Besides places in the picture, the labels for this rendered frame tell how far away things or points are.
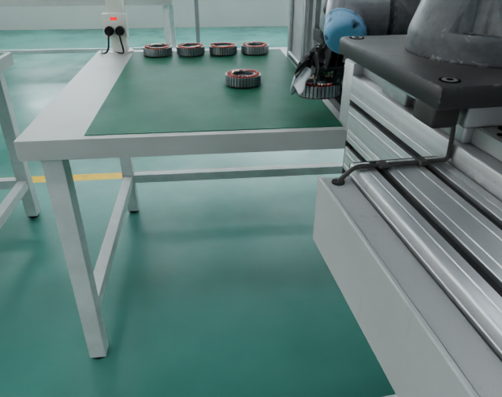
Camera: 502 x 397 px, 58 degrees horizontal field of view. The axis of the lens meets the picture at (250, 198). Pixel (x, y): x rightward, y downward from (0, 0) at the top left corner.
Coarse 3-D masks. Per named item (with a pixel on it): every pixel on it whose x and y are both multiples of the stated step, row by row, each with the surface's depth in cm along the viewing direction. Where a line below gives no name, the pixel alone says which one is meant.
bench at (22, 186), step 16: (0, 64) 174; (0, 80) 181; (0, 96) 184; (0, 112) 187; (16, 128) 194; (16, 160) 198; (16, 176) 202; (16, 192) 194; (32, 192) 208; (0, 208) 182; (32, 208) 210; (0, 224) 176
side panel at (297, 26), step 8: (296, 0) 159; (304, 0) 142; (288, 8) 167; (296, 8) 160; (304, 8) 142; (288, 16) 168; (296, 16) 160; (304, 16) 143; (288, 24) 169; (296, 24) 161; (304, 24) 144; (288, 32) 170; (296, 32) 162; (304, 32) 145; (288, 40) 170; (296, 40) 162; (304, 40) 147; (288, 48) 172; (296, 48) 163; (304, 48) 148; (288, 56) 173; (296, 56) 164; (296, 64) 159
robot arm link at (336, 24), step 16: (336, 0) 80; (352, 0) 78; (368, 0) 78; (384, 0) 78; (336, 16) 77; (352, 16) 76; (368, 16) 77; (384, 16) 77; (336, 32) 78; (352, 32) 77; (368, 32) 79; (384, 32) 78; (336, 48) 80
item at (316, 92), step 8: (312, 80) 115; (312, 88) 108; (320, 88) 107; (328, 88) 108; (336, 88) 109; (304, 96) 110; (312, 96) 109; (320, 96) 108; (328, 96) 109; (336, 96) 110
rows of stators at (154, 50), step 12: (144, 48) 174; (156, 48) 173; (168, 48) 175; (180, 48) 175; (192, 48) 174; (204, 48) 179; (216, 48) 175; (228, 48) 175; (252, 48) 176; (264, 48) 178
